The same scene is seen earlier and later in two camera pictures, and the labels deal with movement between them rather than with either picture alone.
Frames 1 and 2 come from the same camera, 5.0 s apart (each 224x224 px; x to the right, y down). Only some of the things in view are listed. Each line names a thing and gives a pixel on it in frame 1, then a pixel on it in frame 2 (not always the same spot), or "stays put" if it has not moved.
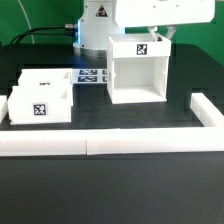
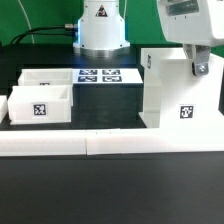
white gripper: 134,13 to 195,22
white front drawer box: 40,104 stays put
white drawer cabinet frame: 137,68 to 176,98
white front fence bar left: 43,143 stays put
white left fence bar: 4,109 stays put
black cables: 56,30 stays put
